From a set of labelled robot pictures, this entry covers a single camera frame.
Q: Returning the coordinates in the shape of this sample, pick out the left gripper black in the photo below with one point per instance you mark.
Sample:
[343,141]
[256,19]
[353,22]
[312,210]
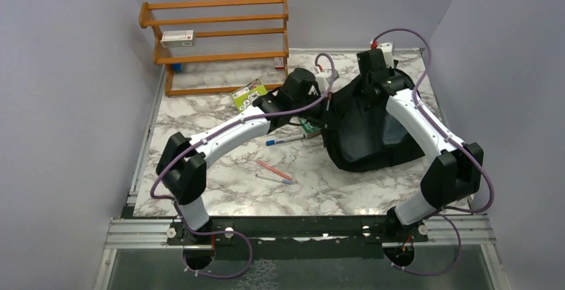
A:
[319,116]

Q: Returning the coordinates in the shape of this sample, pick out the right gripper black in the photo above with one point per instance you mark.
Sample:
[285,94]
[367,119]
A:
[391,71]

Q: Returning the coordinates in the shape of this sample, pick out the yellow-green treehouse book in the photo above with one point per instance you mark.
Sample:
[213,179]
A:
[244,96]

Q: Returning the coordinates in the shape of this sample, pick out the black student backpack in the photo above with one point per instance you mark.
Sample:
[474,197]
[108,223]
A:
[366,137]

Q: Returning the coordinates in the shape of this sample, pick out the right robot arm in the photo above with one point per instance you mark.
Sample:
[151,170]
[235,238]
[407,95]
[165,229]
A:
[454,170]

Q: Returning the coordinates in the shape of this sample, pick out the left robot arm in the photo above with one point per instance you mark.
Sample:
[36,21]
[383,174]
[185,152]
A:
[184,162]

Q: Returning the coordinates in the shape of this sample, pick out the small red white box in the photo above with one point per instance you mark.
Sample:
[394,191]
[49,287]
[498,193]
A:
[279,62]

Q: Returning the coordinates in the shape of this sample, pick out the blue capped marker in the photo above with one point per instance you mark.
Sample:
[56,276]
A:
[285,140]

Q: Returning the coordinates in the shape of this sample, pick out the orange pen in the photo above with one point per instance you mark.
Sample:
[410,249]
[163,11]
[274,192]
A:
[274,170]

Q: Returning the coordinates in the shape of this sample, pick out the white blue marker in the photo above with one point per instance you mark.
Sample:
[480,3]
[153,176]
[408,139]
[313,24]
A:
[274,179]

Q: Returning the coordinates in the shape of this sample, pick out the white red box on shelf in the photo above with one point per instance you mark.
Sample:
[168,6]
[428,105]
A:
[173,39]

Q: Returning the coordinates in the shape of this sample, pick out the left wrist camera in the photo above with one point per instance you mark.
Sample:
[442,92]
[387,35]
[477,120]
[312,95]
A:
[323,78]

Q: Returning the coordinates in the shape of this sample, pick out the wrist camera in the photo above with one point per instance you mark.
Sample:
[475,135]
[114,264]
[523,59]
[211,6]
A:
[387,50]
[323,78]

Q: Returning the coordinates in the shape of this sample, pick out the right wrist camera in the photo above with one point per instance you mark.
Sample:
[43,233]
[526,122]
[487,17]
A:
[387,50]

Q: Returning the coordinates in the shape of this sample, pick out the black mounting rail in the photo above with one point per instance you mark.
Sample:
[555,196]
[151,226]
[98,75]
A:
[267,237]

